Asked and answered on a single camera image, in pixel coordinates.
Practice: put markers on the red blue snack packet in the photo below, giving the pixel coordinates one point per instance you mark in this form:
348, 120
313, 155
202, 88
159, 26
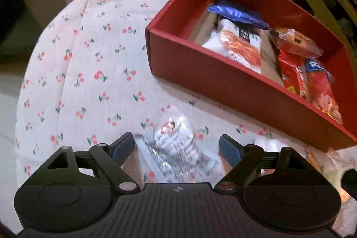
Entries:
320, 87

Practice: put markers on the blue foil snack packet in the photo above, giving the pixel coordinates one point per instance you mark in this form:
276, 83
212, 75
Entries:
237, 13

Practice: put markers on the white orange snack packet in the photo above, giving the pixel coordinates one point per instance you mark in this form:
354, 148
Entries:
239, 45

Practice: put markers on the cherry print cloth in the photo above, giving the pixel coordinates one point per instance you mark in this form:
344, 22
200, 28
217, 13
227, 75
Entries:
83, 59

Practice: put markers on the clear orange snack packet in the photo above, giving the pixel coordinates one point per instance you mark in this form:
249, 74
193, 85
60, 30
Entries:
292, 41

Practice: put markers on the red cardboard box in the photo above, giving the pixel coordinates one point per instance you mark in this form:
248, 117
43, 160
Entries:
223, 87

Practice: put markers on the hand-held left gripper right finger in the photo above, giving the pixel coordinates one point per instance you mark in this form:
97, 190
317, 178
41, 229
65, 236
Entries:
231, 150

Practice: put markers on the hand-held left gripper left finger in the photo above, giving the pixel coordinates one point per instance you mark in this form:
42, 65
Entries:
122, 149

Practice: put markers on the clear white snack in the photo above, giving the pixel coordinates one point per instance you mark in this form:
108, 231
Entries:
173, 140

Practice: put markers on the red yellow snack packet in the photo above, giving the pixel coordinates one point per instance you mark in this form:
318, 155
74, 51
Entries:
290, 70

